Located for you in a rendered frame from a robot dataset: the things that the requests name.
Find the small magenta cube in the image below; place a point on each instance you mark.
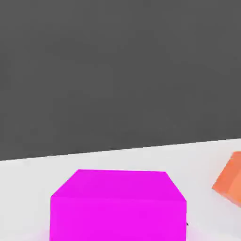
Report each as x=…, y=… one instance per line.
x=118, y=207

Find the large orange box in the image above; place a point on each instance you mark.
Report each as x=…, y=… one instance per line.
x=230, y=180

